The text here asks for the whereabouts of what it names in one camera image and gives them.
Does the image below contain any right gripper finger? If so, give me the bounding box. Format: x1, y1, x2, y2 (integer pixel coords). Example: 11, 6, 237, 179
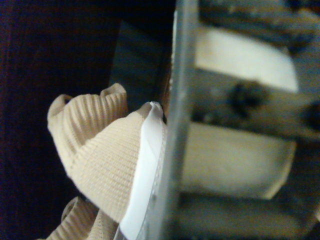
136, 0, 320, 240

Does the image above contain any brown shoe rack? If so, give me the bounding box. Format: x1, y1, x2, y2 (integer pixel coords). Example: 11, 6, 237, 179
0, 0, 177, 240

